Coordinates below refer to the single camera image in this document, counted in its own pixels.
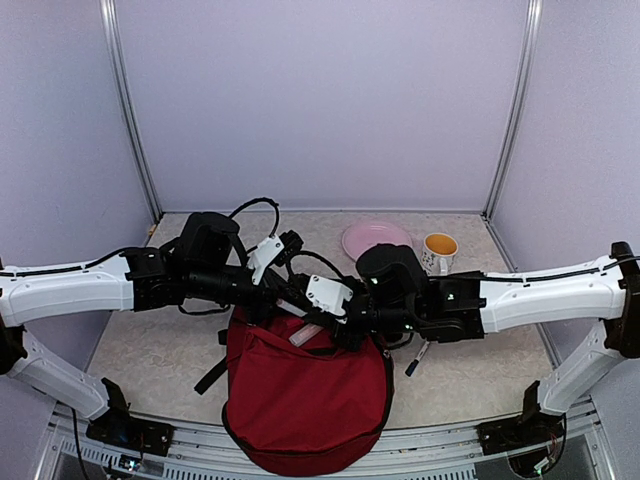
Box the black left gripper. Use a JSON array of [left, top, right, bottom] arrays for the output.
[[187, 263, 301, 325]]

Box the white pen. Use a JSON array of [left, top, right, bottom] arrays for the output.
[[276, 299, 306, 318]]

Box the blue capped marker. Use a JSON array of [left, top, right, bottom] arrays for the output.
[[405, 340, 430, 377]]

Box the red student backpack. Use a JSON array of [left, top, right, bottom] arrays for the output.
[[194, 307, 394, 477]]

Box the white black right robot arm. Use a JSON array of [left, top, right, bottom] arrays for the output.
[[306, 242, 639, 444]]

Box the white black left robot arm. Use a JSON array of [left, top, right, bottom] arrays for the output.
[[1, 212, 286, 445]]

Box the pink plastic plate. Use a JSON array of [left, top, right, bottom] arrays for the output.
[[341, 220, 413, 261]]

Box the patterned mug orange inside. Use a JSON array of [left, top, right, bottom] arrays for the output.
[[419, 233, 459, 276]]

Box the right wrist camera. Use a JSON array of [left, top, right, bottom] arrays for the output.
[[304, 275, 354, 324]]

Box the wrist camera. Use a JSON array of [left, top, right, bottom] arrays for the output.
[[304, 275, 354, 324], [273, 230, 304, 267]]

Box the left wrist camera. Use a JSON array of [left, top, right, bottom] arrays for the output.
[[273, 230, 304, 267]]

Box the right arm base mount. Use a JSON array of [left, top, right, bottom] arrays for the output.
[[476, 415, 566, 455]]

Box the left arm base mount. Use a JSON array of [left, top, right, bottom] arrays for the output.
[[86, 414, 174, 457]]

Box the left aluminium corner post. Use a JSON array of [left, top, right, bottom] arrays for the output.
[[100, 0, 163, 224]]

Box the aluminium corner post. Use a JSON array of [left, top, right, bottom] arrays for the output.
[[100, 0, 163, 224], [483, 0, 543, 222]]

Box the right aluminium corner post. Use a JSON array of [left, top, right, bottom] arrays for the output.
[[483, 0, 543, 222]]

